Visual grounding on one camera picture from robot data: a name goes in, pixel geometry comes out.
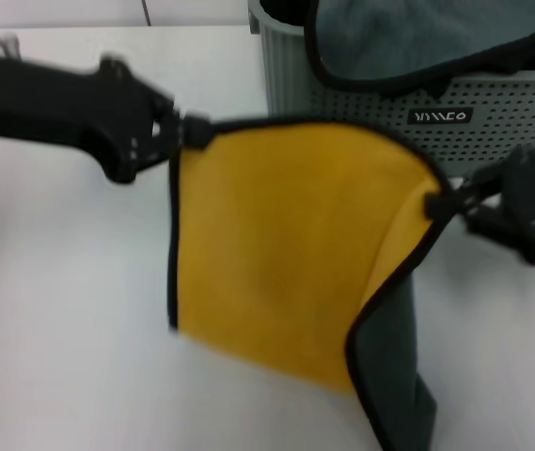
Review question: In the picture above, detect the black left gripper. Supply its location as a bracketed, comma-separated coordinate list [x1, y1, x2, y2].
[0, 54, 212, 185]

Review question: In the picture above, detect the yellow towel with black trim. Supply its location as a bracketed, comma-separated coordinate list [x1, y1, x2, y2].
[165, 117, 454, 451]

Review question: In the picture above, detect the grey perforated storage basket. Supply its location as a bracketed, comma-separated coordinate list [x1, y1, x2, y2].
[247, 0, 535, 182]

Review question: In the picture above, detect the grey towel with black trim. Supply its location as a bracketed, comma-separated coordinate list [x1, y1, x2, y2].
[304, 0, 535, 100]

